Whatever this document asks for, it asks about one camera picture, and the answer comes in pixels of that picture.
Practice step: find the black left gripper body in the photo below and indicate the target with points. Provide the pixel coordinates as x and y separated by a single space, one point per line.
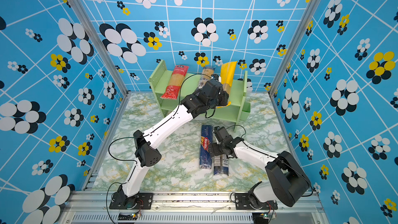
221 99

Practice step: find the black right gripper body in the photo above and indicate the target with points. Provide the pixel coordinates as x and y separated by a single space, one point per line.
218 149

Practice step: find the clear blue spaghetti package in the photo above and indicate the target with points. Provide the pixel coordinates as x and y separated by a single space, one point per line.
221 165

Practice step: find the dark blue spaghetti package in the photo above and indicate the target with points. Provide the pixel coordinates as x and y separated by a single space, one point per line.
205 141

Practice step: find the blue yellow spaghetti package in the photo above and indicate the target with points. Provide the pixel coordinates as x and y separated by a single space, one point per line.
206 75

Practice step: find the red spaghetti package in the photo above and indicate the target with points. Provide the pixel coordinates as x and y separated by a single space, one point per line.
175 82

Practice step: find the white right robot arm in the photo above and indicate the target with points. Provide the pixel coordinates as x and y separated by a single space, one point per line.
287 181

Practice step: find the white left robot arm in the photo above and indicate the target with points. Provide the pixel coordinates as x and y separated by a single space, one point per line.
147 143

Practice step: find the green plastic hanging bin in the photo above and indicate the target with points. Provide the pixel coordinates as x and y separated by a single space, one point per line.
245 111

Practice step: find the right controller board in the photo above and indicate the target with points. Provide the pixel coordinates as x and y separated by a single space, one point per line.
260 218

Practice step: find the controller board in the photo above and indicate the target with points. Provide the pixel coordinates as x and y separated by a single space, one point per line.
260 218
129 216

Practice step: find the left controller board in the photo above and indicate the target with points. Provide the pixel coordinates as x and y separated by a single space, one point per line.
129 216

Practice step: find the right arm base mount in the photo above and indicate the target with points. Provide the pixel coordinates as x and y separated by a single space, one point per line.
260 197

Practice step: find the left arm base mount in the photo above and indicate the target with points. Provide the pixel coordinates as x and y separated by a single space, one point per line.
120 201

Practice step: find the aluminium corner post right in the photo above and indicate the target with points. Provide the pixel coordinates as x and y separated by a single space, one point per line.
295 41

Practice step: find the aluminium corner post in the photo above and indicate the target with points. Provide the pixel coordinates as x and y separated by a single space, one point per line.
295 41
84 19

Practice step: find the aluminium corner post left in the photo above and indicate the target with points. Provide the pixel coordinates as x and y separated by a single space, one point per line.
84 19

